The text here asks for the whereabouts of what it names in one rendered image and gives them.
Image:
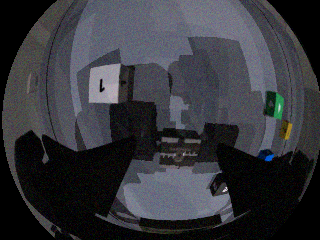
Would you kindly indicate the blue block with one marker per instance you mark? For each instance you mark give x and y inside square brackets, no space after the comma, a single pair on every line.
[266,155]

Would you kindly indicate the green block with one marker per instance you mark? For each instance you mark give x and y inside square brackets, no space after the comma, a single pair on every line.
[274,105]

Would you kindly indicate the yellow block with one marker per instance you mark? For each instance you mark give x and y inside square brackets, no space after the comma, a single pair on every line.
[285,130]

